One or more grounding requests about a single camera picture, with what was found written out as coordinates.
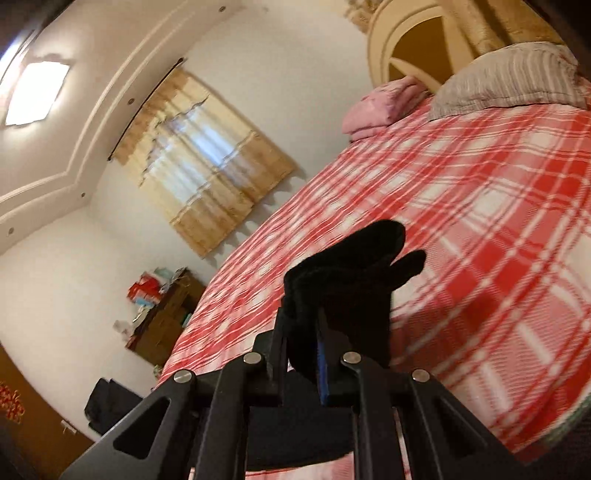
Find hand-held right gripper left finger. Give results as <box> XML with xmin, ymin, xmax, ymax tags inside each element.
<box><xmin>60</xmin><ymin>305</ymin><xmax>289</xmax><ymax>480</ymax></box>

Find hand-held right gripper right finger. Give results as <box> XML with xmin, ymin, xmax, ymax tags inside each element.
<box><xmin>316</xmin><ymin>307</ymin><xmax>527</xmax><ymax>480</ymax></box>

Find black pants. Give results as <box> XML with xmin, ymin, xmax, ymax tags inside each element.
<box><xmin>245</xmin><ymin>220</ymin><xmax>427</xmax><ymax>472</ymax></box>

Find brown wooden cabinet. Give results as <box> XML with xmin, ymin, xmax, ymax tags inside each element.
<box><xmin>126</xmin><ymin>270</ymin><xmax>208</xmax><ymax>368</ymax></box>

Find red gift bags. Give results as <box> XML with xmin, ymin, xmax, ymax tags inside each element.
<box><xmin>128</xmin><ymin>273</ymin><xmax>163</xmax><ymax>302</ymax></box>

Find black folding chair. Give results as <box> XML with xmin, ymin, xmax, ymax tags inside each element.
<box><xmin>84</xmin><ymin>377</ymin><xmax>145</xmax><ymax>444</ymax></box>

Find beige floral window curtain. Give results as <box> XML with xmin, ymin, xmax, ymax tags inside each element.
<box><xmin>113</xmin><ymin>69</ymin><xmax>297</xmax><ymax>259</ymax></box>

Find bed with red plaid sheet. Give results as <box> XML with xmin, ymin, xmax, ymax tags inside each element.
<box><xmin>154</xmin><ymin>95</ymin><xmax>591</xmax><ymax>480</ymax></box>

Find brown wooden door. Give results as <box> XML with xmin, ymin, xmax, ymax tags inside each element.
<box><xmin>0</xmin><ymin>344</ymin><xmax>96</xmax><ymax>479</ymax></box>

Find pink folded blanket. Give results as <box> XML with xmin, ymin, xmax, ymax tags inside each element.
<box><xmin>342</xmin><ymin>76</ymin><xmax>435</xmax><ymax>139</ymax></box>

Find red door decoration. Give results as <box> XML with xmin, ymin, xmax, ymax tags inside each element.
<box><xmin>0</xmin><ymin>381</ymin><xmax>25</xmax><ymax>422</ymax></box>

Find dark curtain rod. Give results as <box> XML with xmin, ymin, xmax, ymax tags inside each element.
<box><xmin>107</xmin><ymin>57</ymin><xmax>186</xmax><ymax>162</ymax></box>

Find cream and brown headboard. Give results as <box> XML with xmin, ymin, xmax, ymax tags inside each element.
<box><xmin>367</xmin><ymin>0</ymin><xmax>491</xmax><ymax>89</ymax></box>

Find striped pillow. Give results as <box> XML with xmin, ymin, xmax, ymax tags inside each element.
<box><xmin>428</xmin><ymin>41</ymin><xmax>587</xmax><ymax>122</ymax></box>

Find square ceiling light panel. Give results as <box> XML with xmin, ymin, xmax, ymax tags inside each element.
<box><xmin>4</xmin><ymin>58</ymin><xmax>71</xmax><ymax>127</ymax></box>

